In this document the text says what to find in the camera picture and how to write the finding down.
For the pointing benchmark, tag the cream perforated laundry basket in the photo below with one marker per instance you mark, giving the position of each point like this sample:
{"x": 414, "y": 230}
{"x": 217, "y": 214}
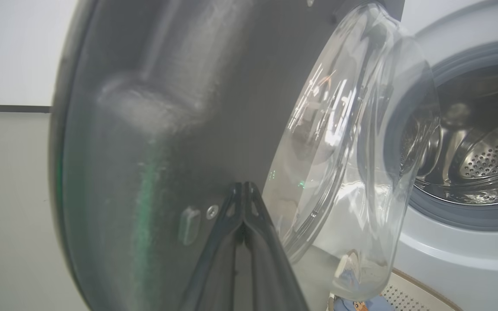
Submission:
{"x": 409, "y": 293}

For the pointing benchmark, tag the glass washing machine door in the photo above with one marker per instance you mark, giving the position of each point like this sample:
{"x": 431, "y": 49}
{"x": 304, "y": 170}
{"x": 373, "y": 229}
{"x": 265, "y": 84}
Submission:
{"x": 145, "y": 129}

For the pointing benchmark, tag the white front-load washing machine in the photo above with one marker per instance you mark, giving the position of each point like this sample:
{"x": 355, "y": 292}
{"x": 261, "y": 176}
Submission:
{"x": 469, "y": 242}

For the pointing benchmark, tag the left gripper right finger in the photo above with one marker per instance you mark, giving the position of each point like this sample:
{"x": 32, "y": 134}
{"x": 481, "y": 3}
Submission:
{"x": 270, "y": 268}

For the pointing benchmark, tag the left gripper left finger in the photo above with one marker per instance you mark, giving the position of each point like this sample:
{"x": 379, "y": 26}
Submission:
{"x": 214, "y": 268}

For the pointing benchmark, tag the blue cartoon print garment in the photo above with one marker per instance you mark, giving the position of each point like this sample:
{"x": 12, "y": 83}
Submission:
{"x": 361, "y": 304}

